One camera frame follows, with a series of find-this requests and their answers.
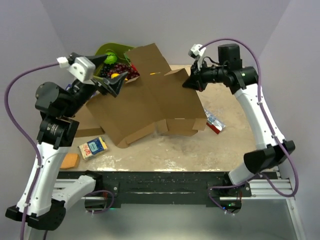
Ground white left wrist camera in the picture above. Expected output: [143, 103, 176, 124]
[56, 56, 96, 85]

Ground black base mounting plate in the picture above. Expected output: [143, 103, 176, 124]
[57, 170, 279, 209]

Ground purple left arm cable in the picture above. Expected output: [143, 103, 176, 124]
[4, 62, 60, 240]

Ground aluminium frame rail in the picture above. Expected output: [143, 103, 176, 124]
[249, 179, 293, 200]

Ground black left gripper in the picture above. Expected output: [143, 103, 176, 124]
[64, 53, 129, 117]

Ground red white snack packet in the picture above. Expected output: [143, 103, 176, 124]
[204, 108, 226, 135]

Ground dark purple toy grapes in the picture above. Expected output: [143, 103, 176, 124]
[107, 63, 140, 80]

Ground pink toy dragon fruit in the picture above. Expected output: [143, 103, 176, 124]
[123, 53, 137, 71]

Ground green toy melon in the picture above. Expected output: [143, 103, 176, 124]
[104, 51, 118, 65]

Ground orange sponge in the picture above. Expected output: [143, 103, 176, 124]
[60, 153, 80, 170]

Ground black toy grapes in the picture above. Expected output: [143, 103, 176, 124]
[99, 63, 113, 78]

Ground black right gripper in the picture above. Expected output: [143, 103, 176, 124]
[182, 58, 227, 93]

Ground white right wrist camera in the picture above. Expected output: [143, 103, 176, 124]
[188, 44, 207, 71]

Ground purple rectangular box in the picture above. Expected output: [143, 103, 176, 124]
[65, 84, 74, 93]

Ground closed brown cardboard box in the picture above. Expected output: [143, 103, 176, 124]
[72, 105, 105, 138]

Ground olive green plastic bin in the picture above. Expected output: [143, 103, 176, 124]
[95, 42, 135, 61]

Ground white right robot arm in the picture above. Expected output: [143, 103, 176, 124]
[182, 43, 296, 197]

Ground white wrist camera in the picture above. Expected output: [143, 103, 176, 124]
[56, 56, 96, 85]
[188, 44, 207, 71]

